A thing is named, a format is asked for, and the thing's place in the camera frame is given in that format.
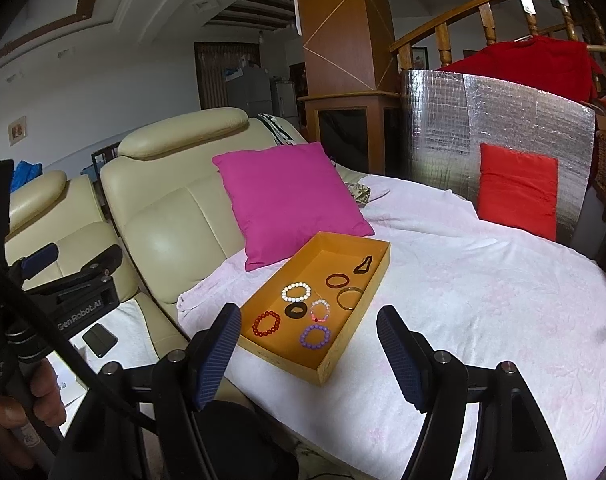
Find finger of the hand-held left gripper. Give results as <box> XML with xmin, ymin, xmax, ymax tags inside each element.
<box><xmin>58</xmin><ymin>245</ymin><xmax>124</xmax><ymax>288</ymax></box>
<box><xmin>10</xmin><ymin>242</ymin><xmax>60</xmax><ymax>281</ymax></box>

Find person's left hand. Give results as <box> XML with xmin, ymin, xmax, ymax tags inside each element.
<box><xmin>0</xmin><ymin>357</ymin><xmax>68</xmax><ymax>433</ymax></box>

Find dark wooden chair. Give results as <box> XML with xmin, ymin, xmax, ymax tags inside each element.
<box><xmin>80</xmin><ymin>142</ymin><xmax>121</xmax><ymax>181</ymax></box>

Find red cloth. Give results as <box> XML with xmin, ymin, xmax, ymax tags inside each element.
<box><xmin>438</xmin><ymin>36</ymin><xmax>604</xmax><ymax>103</ymax></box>

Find blue cloth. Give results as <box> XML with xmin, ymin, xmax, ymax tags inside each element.
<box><xmin>10</xmin><ymin>160</ymin><xmax>44</xmax><ymax>192</ymax></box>

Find grey refrigerator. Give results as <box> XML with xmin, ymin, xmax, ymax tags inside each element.
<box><xmin>227</xmin><ymin>66</ymin><xmax>272</xmax><ymax>116</ymax></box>

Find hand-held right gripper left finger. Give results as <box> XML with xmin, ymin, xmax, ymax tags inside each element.
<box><xmin>48</xmin><ymin>302</ymin><xmax>242</xmax><ymax>480</ymax></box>

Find wooden stair railing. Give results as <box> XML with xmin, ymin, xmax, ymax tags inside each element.
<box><xmin>389</xmin><ymin>0</ymin><xmax>606</xmax><ymax>101</ymax></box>

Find red bead bracelet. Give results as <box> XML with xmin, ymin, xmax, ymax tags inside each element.
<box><xmin>253</xmin><ymin>311</ymin><xmax>282</xmax><ymax>338</ymax></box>

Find brown wooden door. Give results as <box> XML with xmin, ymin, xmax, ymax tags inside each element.
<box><xmin>194</xmin><ymin>42</ymin><xmax>261</xmax><ymax>110</ymax></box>

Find striped cloth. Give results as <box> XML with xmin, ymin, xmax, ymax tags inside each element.
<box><xmin>258</xmin><ymin>112</ymin><xmax>296</xmax><ymax>146</ymax></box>

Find magenta pillow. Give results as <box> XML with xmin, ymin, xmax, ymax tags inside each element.
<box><xmin>213</xmin><ymin>142</ymin><xmax>375</xmax><ymax>272</ymax></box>

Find white towel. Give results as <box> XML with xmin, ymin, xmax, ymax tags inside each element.
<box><xmin>70</xmin><ymin>299</ymin><xmax>158</xmax><ymax>376</ymax></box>

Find wooden pillar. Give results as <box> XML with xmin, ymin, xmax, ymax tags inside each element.
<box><xmin>292</xmin><ymin>0</ymin><xmax>401</xmax><ymax>96</ymax></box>

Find wooden cabinet with dark glass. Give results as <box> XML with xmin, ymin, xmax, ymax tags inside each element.
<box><xmin>303</xmin><ymin>91</ymin><xmax>404</xmax><ymax>177</ymax></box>

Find cream leather recliner seat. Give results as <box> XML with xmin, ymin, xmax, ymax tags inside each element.
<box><xmin>5</xmin><ymin>170</ymin><xmax>108</xmax><ymax>311</ymax></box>
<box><xmin>99</xmin><ymin>107</ymin><xmax>368</xmax><ymax>356</ymax></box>

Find framed wall picture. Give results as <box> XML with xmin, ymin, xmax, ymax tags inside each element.
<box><xmin>8</xmin><ymin>116</ymin><xmax>28</xmax><ymax>147</ymax></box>

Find black smartphone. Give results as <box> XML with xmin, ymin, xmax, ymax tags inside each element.
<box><xmin>82</xmin><ymin>323</ymin><xmax>118</xmax><ymax>358</ymax></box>

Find purple bead bracelet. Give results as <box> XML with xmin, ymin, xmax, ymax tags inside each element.
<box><xmin>299</xmin><ymin>323</ymin><xmax>331</xmax><ymax>351</ymax></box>

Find silver foil insulation board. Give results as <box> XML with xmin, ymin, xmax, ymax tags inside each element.
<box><xmin>399</xmin><ymin>69</ymin><xmax>596</xmax><ymax>243</ymax></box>

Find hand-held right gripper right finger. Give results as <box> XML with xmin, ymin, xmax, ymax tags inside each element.
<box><xmin>377</xmin><ymin>305</ymin><xmax>568</xmax><ymax>480</ymax></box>

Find black cable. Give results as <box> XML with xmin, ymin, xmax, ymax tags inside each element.
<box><xmin>0</xmin><ymin>257</ymin><xmax>156</xmax><ymax>433</ymax></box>

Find red cushion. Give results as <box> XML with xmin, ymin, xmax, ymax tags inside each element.
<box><xmin>477</xmin><ymin>143</ymin><xmax>560</xmax><ymax>242</ymax></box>

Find gold bangle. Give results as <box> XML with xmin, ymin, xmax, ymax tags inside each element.
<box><xmin>337</xmin><ymin>286</ymin><xmax>364</xmax><ymax>311</ymax></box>

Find patterned crumpled cloth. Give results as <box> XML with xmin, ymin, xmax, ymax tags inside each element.
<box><xmin>346</xmin><ymin>182</ymin><xmax>372</xmax><ymax>207</ymax></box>

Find orange cardboard tray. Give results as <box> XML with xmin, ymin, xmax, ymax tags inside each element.
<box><xmin>237</xmin><ymin>231</ymin><xmax>391</xmax><ymax>387</ymax></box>

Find white refrigerator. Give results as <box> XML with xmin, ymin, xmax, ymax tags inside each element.
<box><xmin>270</xmin><ymin>80</ymin><xmax>300</xmax><ymax>128</ymax></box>

